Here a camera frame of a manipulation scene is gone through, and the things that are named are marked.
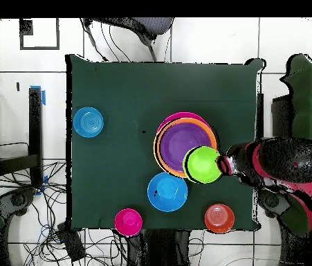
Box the small green bowl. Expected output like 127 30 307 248
182 145 223 184

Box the purple bowl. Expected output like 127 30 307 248
159 122 212 173

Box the large pink bowl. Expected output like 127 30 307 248
156 111 210 134

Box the large orange bowl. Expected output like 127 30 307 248
153 117 218 179

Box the small orange bowl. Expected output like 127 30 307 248
204 203 236 234

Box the black chair base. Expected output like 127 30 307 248
257 189 289 220
0 187 38 222

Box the medium blue bowl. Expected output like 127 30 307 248
147 171 189 213

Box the small pink-red bowl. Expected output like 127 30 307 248
113 208 143 238

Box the dark green tablecloth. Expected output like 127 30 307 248
64 53 266 232

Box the small blue bowl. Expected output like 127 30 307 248
73 107 104 139

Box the grey mesh office chair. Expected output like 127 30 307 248
80 17 175 62

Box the black power strip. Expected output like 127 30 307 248
55 222 86 263

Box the blue tape strip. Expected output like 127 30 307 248
30 85 46 107

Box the black metal stand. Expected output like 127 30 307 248
0 87 46 186

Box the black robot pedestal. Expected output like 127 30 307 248
127 229 192 266

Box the tangle of floor cables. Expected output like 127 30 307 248
0 142 129 266

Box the black square floor frame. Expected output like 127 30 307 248
19 17 60 51

